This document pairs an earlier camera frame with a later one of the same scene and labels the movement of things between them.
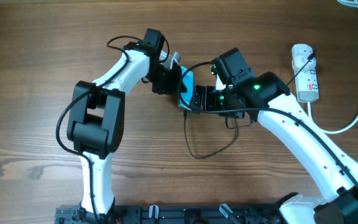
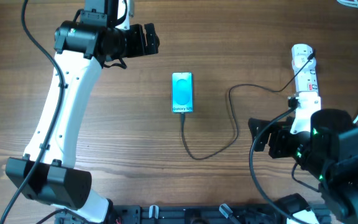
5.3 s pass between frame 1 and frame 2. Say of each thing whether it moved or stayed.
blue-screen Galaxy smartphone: moved
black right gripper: moved
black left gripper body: moved
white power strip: stayed
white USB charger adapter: stayed
